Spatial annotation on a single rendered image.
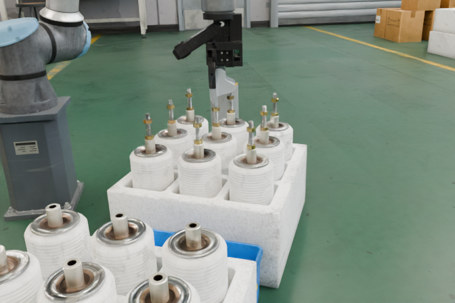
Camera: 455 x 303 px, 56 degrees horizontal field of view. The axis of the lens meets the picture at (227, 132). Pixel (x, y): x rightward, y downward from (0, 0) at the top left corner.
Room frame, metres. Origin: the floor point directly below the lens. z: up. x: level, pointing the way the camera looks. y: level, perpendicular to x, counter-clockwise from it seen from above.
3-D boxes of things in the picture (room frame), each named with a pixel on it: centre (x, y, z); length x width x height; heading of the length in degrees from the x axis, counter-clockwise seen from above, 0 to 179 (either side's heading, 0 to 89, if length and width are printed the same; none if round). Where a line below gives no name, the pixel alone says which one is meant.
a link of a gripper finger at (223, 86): (0.95, 0.01, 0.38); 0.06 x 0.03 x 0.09; 89
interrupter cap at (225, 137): (0.97, 0.03, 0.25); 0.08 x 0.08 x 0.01
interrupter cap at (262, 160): (0.82, -0.05, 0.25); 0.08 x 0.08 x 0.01
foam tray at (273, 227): (0.97, 0.03, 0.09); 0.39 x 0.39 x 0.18; 72
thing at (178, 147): (1.01, 0.14, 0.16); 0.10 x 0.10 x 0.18
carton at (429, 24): (4.48, -2.16, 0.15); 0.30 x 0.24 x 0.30; 8
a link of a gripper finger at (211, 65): (0.95, 0.03, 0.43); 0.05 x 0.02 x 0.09; 179
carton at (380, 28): (4.76, -1.84, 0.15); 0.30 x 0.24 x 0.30; 96
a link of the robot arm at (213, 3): (0.97, 0.01, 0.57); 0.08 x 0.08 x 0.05
